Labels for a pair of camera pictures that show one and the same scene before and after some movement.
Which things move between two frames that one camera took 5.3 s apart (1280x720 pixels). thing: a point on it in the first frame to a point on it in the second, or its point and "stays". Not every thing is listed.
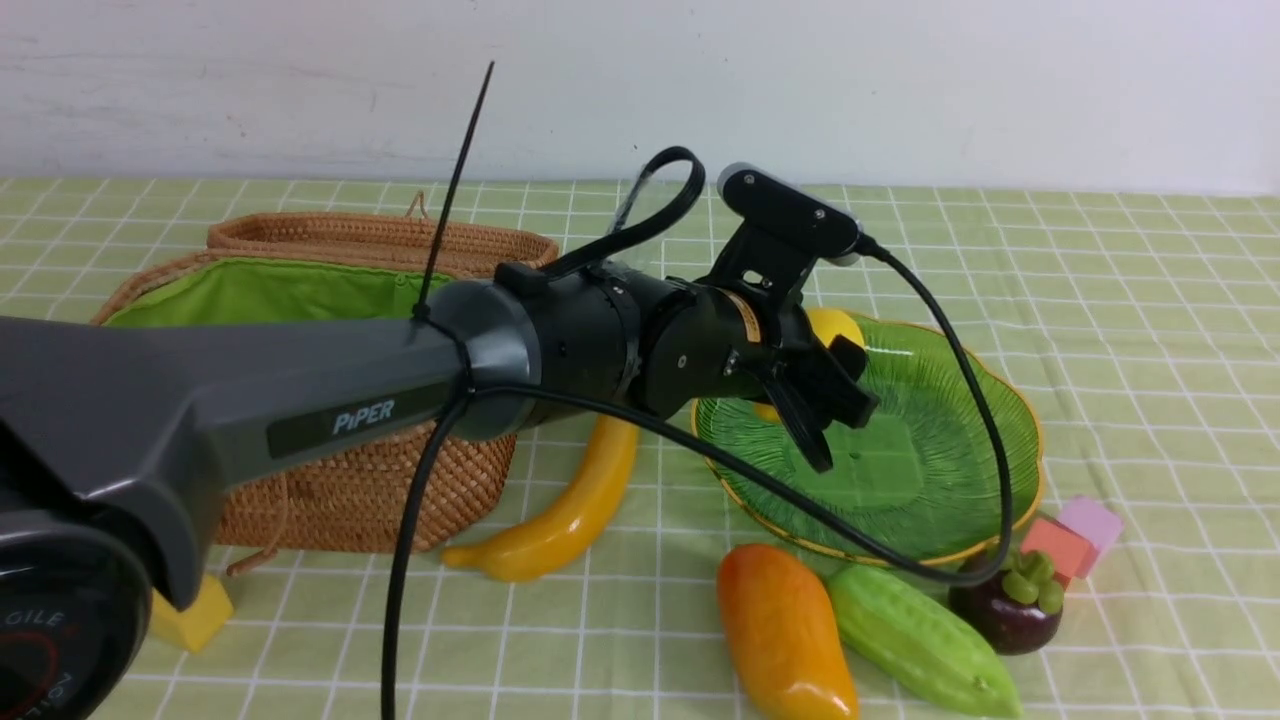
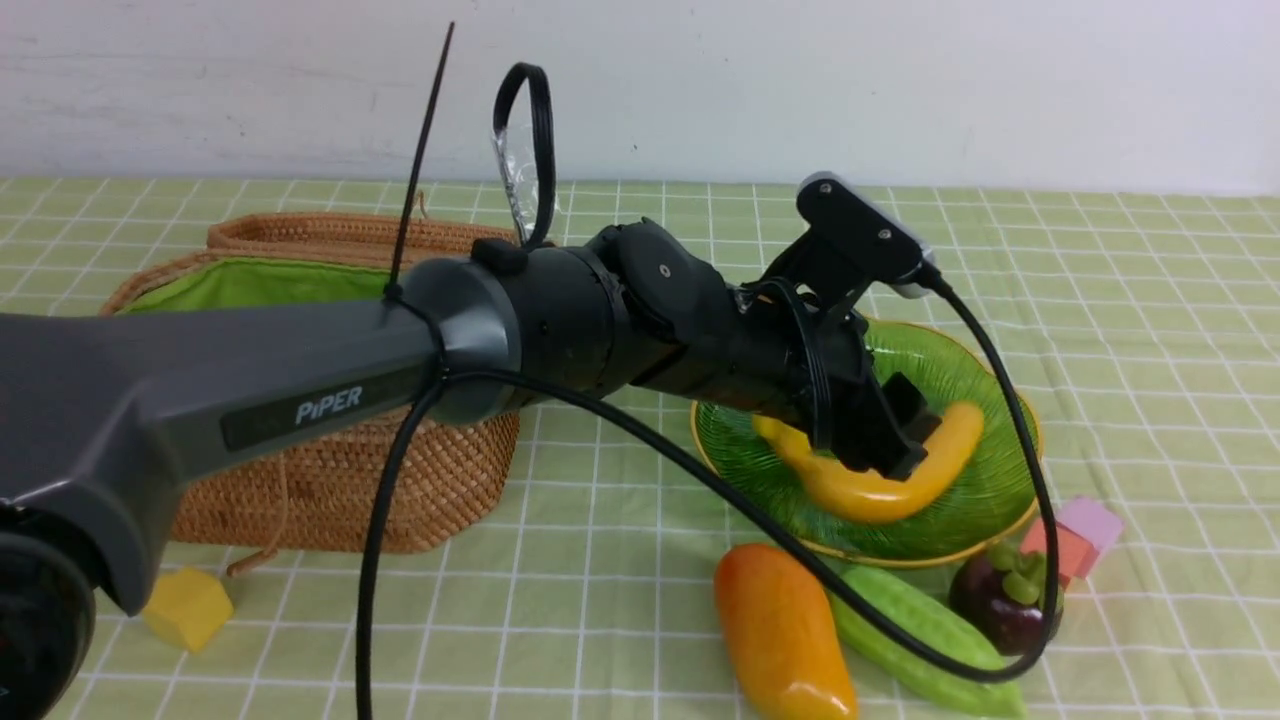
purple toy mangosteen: [1014, 602] stays
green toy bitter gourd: [919, 644] stays
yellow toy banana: [566, 536] to [867, 496]
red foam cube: [1070, 555] stays
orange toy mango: [786, 654] stays
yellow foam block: [191, 627] stays
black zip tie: [423, 309] to [393, 290]
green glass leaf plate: [922, 468] stays
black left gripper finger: [801, 425] to [868, 438]
